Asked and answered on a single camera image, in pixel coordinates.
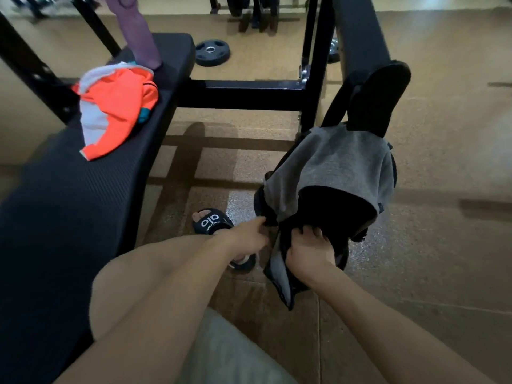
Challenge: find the person's right forearm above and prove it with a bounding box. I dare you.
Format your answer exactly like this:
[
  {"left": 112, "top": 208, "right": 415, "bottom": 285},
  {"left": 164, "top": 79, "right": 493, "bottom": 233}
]
[{"left": 316, "top": 263, "right": 497, "bottom": 384}]

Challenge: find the orange teal white jersey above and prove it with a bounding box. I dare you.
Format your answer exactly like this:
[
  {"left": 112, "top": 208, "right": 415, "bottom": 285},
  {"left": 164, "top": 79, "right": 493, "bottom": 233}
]
[{"left": 71, "top": 61, "right": 159, "bottom": 161}]

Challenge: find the person's right hand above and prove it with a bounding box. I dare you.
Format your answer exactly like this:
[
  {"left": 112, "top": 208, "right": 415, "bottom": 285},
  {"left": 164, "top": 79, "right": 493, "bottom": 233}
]
[{"left": 284, "top": 225, "right": 337, "bottom": 285}]

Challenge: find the person's left forearm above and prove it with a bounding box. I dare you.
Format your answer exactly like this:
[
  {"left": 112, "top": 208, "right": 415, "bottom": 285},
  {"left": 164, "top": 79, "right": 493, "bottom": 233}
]
[{"left": 54, "top": 231, "right": 241, "bottom": 384}]

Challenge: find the pink water bottle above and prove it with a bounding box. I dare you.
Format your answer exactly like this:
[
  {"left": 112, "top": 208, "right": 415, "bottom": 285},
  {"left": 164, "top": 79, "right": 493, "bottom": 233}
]
[{"left": 105, "top": 0, "right": 163, "bottom": 71}]

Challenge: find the rack of black weight plates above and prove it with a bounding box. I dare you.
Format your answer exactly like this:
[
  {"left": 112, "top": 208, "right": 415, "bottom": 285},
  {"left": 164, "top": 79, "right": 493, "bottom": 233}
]
[{"left": 207, "top": 0, "right": 281, "bottom": 33}]

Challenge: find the black ribbed bench pad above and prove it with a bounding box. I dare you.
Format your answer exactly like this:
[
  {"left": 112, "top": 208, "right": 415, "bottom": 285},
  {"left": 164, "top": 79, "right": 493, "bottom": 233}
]
[{"left": 0, "top": 33, "right": 197, "bottom": 384}]

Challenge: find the small black weight plate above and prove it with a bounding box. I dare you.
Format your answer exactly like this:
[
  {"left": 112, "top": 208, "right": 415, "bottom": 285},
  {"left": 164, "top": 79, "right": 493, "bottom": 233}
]
[{"left": 195, "top": 38, "right": 231, "bottom": 68}]

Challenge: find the black steel bench frame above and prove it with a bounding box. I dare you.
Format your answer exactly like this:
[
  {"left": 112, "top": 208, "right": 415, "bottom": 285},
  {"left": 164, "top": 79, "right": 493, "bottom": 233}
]
[{"left": 0, "top": 0, "right": 413, "bottom": 137}]

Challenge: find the black right slipper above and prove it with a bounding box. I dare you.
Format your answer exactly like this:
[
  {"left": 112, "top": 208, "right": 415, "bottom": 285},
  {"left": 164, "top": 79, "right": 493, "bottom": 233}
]
[{"left": 191, "top": 208, "right": 258, "bottom": 273}]

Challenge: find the dark grey backpack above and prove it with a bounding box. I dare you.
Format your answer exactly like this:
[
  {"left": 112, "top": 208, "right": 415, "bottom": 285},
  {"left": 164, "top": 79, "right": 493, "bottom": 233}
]
[{"left": 254, "top": 59, "right": 413, "bottom": 313}]

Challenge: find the person's left hand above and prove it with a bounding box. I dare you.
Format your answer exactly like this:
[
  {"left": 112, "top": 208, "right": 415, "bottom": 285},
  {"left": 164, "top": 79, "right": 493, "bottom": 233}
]
[{"left": 215, "top": 215, "right": 269, "bottom": 261}]

